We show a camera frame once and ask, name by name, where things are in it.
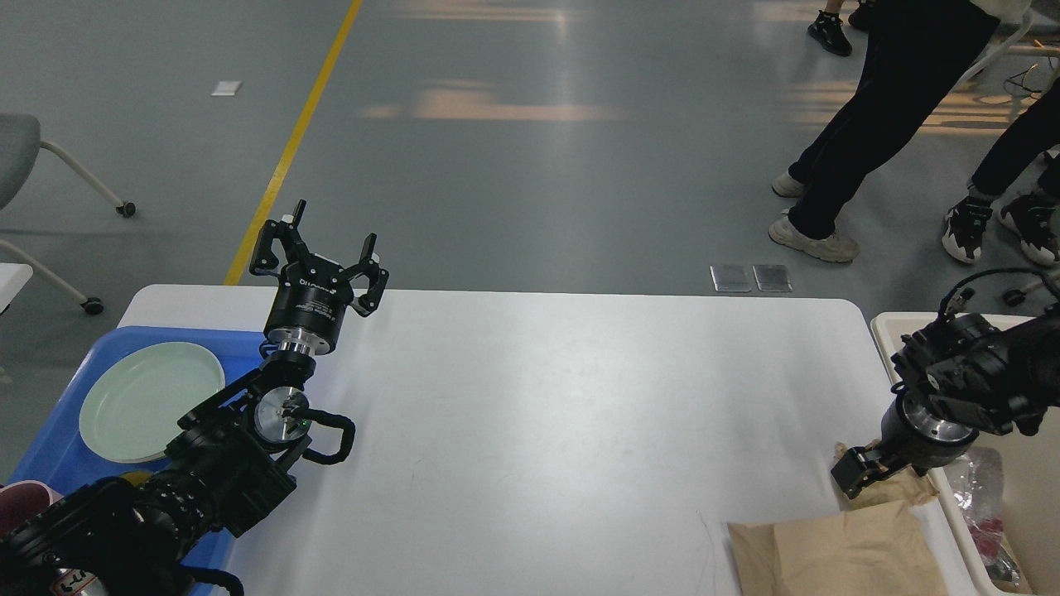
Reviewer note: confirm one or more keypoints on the brown paper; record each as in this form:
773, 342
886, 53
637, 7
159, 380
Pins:
907, 486

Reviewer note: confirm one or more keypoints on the small red wrapper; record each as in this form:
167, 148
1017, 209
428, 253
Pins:
988, 534

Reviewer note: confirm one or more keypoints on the white chair frame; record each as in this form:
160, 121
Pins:
1035, 35

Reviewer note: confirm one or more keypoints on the metal floor socket plates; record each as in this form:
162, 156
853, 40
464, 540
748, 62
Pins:
764, 278

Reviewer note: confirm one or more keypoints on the brown paper bag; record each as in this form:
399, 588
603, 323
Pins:
878, 550

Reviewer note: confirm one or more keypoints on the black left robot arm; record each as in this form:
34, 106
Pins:
229, 466

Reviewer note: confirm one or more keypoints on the pink mug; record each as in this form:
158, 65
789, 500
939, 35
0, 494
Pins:
21, 501

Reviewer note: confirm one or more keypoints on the light green plate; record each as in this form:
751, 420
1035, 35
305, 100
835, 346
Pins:
130, 414

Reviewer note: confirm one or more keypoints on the walking person in black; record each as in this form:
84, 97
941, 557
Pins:
917, 52

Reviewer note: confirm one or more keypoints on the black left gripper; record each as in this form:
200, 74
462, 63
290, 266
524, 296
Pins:
311, 300

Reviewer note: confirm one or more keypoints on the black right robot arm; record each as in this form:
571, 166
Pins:
958, 377

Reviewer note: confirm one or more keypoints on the seated person black sneakers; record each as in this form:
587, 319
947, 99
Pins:
1029, 215

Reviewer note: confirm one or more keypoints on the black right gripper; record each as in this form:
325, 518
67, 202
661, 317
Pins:
911, 436

